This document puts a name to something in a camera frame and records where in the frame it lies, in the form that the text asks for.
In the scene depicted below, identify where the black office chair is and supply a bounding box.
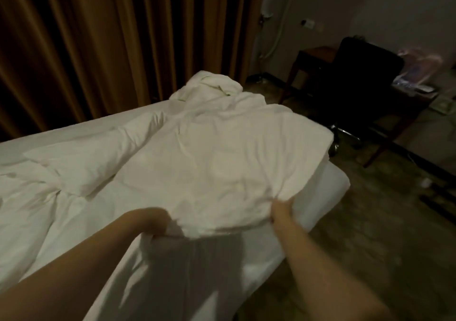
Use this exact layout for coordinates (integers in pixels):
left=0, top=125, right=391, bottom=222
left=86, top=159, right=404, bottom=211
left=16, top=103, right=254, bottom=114
left=317, top=36, right=407, bottom=154

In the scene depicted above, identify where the person's right forearm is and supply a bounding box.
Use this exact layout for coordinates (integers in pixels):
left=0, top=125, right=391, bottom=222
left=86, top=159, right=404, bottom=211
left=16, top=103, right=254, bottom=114
left=274, top=221, right=396, bottom=321

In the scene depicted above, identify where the dark wooden desk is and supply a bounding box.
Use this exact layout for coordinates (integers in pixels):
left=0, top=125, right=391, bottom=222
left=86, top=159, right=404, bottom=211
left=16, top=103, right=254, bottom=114
left=278, top=45, right=443, bottom=169

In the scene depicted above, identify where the pale plastic bag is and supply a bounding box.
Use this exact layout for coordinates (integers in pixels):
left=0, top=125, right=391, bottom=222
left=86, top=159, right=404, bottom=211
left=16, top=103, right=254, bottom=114
left=392, top=47, right=444, bottom=94

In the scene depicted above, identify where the white bed sheet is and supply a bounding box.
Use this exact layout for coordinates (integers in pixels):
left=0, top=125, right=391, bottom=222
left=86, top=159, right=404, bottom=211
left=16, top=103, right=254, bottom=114
left=0, top=102, right=352, bottom=321

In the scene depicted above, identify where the person's right hand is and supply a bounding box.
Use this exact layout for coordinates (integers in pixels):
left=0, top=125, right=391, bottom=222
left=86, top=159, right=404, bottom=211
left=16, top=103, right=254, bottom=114
left=269, top=196, right=296, bottom=233

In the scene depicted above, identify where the person's left hand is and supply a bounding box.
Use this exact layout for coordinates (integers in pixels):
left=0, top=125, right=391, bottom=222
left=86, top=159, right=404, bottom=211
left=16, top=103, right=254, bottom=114
left=117, top=207, right=175, bottom=238

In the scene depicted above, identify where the brown curtain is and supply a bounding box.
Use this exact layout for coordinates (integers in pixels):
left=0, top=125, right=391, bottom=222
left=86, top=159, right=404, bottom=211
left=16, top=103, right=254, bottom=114
left=0, top=0, right=268, bottom=140

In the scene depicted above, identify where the white wall pipe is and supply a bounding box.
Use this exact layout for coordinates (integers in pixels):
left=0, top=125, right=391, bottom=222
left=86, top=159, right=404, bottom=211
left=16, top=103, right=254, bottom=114
left=260, top=0, right=304, bottom=62

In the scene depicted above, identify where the person's left forearm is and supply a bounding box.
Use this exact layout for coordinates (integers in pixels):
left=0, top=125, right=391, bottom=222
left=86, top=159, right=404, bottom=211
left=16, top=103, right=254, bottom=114
left=0, top=214, right=154, bottom=321

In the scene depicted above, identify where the white duvet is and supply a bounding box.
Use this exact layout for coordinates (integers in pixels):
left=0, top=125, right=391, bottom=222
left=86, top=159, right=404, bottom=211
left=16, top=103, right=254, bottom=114
left=0, top=70, right=336, bottom=293

